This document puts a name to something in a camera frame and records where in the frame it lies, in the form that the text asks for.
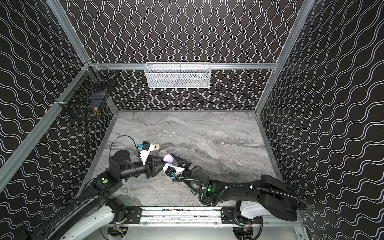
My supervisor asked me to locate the purple round disc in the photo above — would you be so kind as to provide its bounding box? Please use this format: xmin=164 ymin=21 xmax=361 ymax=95
xmin=163 ymin=154 xmax=175 ymax=164

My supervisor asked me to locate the white round disc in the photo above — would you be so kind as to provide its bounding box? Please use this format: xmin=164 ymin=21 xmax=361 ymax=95
xmin=159 ymin=150 xmax=167 ymax=158

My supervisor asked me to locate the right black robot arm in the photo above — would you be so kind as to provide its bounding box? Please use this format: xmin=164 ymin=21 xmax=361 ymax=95
xmin=163 ymin=159 xmax=311 ymax=222

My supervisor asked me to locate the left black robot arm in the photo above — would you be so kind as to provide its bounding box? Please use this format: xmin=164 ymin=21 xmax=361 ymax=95
xmin=15 ymin=150 xmax=167 ymax=240

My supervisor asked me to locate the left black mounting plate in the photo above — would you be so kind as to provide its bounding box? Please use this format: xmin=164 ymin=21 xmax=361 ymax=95
xmin=120 ymin=207 xmax=143 ymax=225

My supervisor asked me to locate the black mounting plate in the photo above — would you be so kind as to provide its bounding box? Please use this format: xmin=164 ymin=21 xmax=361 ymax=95
xmin=120 ymin=207 xmax=143 ymax=225
xmin=220 ymin=207 xmax=261 ymax=226

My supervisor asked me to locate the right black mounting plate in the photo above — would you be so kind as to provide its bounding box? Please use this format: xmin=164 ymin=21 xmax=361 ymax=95
xmin=220 ymin=207 xmax=261 ymax=226

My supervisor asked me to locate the brass fitting in basket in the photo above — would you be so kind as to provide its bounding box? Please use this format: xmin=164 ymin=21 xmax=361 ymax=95
xmin=93 ymin=107 xmax=100 ymax=117

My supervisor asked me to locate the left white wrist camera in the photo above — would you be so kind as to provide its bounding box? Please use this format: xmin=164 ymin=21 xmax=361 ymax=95
xmin=138 ymin=141 xmax=155 ymax=165

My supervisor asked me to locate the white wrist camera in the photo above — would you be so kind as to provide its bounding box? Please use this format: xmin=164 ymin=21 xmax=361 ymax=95
xmin=138 ymin=141 xmax=155 ymax=165
xmin=163 ymin=163 xmax=185 ymax=179

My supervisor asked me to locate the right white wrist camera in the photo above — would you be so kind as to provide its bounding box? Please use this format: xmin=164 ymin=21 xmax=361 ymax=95
xmin=163 ymin=163 xmax=185 ymax=179

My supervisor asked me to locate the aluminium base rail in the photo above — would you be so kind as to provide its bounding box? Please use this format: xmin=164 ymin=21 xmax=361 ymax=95
xmin=59 ymin=205 xmax=310 ymax=240

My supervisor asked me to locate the white mesh wall basket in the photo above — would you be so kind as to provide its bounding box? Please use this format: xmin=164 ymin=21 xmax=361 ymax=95
xmin=144 ymin=62 xmax=212 ymax=89

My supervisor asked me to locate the black wire wall basket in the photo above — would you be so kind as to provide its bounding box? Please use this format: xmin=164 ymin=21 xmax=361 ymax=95
xmin=61 ymin=66 xmax=117 ymax=122

